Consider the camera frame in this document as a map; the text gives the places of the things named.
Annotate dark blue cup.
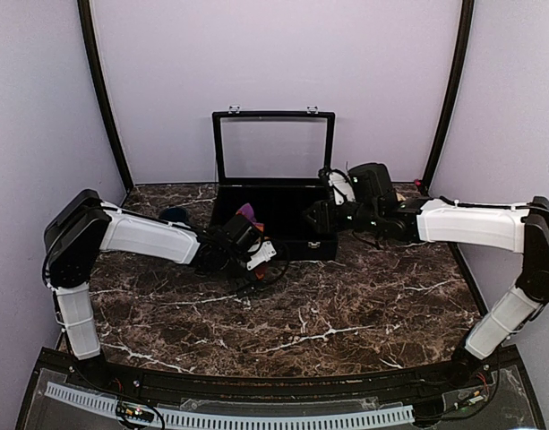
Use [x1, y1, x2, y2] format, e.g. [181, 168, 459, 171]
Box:
[159, 206, 190, 223]

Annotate maroon orange purple sock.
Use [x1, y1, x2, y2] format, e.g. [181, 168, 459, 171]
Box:
[236, 203, 269, 281]

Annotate black frame post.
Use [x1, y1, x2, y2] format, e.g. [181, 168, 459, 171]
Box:
[77, 0, 134, 194]
[420, 0, 475, 195]

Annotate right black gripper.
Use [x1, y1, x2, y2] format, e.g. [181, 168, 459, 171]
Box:
[304, 199, 381, 234]

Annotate left black frame post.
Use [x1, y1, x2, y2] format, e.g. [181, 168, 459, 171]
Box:
[77, 0, 134, 194]

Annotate right black frame post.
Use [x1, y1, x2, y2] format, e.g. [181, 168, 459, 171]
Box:
[420, 0, 475, 195]

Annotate white slotted cable duct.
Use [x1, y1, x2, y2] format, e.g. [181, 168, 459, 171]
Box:
[45, 381, 415, 429]

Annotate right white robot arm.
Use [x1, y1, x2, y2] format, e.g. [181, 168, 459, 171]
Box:
[304, 163, 549, 389]

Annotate black storage box with lid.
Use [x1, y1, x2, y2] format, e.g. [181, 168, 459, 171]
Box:
[210, 109, 338, 261]

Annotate black front rail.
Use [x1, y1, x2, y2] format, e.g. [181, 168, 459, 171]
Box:
[67, 359, 476, 403]

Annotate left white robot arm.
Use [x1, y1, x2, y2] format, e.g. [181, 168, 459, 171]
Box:
[41, 189, 277, 391]

